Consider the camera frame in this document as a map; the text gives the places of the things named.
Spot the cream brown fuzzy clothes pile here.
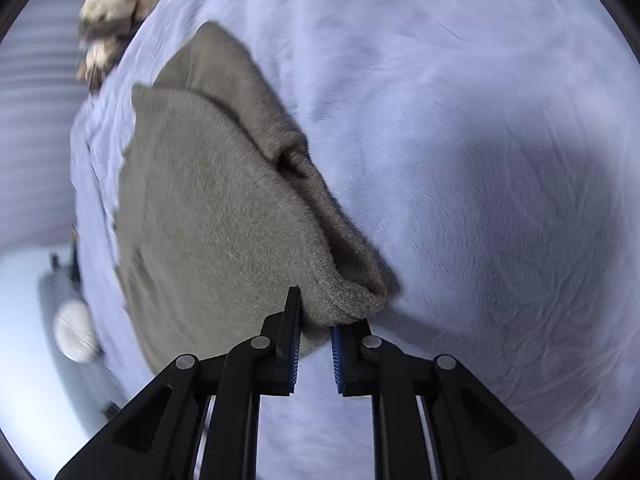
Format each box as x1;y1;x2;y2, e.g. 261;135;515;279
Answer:
76;0;178;93

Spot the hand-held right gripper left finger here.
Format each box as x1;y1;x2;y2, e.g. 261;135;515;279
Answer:
54;286;303;480

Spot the grey pleated curtain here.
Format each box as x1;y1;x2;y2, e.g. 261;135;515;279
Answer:
0;0;117;252

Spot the round white pleated cushion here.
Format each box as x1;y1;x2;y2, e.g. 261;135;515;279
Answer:
54;300;99;364

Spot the olive brown knit sweater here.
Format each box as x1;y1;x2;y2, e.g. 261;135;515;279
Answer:
112;21;401;376

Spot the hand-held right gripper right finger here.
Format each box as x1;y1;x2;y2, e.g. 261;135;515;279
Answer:
329;317;576;480

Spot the lavender plush blanket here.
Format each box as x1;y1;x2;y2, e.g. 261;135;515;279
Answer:
70;0;640;480

